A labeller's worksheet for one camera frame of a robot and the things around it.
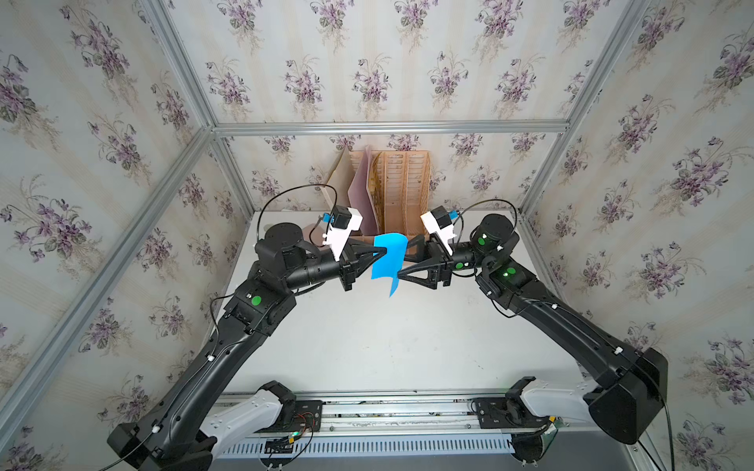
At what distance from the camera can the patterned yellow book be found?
36.5 inches

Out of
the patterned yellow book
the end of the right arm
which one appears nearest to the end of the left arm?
the end of the right arm

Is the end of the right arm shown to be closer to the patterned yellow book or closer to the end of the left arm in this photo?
the end of the left arm
